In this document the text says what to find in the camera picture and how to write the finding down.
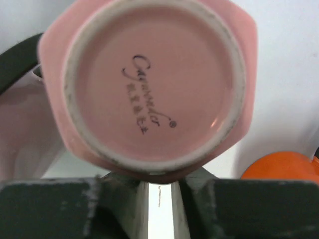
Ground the dark green mug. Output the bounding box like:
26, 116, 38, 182
0, 33, 43, 94

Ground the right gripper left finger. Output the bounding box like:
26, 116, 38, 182
0, 175, 149, 239

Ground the orange mug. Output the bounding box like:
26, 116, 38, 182
241, 151, 319, 183

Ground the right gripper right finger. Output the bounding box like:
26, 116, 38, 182
171, 171, 319, 239

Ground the pink mug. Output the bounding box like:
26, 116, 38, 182
38, 0, 258, 183

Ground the mauve mug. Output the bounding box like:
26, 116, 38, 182
0, 66, 65, 180

